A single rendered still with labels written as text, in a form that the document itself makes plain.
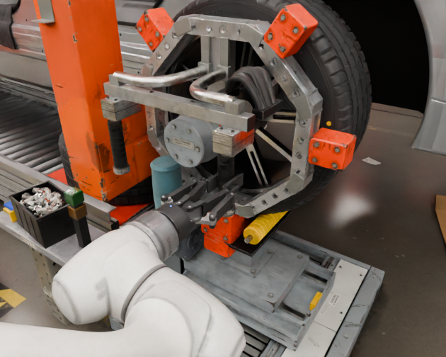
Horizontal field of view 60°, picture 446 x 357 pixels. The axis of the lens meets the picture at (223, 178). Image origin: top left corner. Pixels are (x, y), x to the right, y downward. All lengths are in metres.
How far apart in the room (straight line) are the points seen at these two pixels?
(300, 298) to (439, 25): 0.99
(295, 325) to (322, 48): 0.92
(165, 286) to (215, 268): 0.96
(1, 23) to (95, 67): 1.45
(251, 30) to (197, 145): 0.29
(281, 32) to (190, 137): 0.32
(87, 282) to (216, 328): 0.19
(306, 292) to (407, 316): 0.45
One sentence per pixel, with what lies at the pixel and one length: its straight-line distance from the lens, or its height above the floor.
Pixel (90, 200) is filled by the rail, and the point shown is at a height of 0.39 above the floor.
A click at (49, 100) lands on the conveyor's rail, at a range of 3.23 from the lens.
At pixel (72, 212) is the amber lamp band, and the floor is 0.60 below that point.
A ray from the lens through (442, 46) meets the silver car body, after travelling 1.23.
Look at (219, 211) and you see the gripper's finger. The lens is 0.74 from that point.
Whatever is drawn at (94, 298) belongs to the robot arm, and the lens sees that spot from 0.59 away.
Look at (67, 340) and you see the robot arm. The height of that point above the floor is 0.93.
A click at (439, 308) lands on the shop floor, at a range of 1.90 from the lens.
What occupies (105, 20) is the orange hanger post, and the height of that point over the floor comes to 1.09.
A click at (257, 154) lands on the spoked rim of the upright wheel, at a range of 1.17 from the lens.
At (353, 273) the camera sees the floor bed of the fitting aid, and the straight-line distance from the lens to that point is 1.80.
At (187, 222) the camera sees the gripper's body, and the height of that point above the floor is 0.84.
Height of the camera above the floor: 1.27
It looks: 30 degrees down
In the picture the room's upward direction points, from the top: straight up
